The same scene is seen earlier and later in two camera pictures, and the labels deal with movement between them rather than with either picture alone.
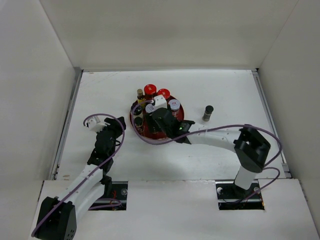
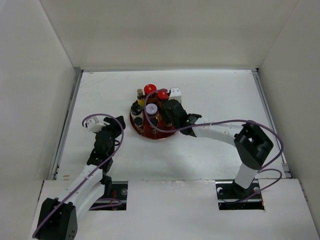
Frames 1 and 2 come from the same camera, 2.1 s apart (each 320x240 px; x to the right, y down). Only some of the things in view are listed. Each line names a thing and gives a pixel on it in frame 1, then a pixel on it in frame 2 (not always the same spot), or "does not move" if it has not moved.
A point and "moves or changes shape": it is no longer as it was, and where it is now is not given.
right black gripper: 151,120 -> 165,115
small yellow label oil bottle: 140,98 does not move
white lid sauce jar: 149,108 does not move
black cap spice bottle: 208,110 moves or changes shape
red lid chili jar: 165,92 does not move
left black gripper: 114,125 does not move
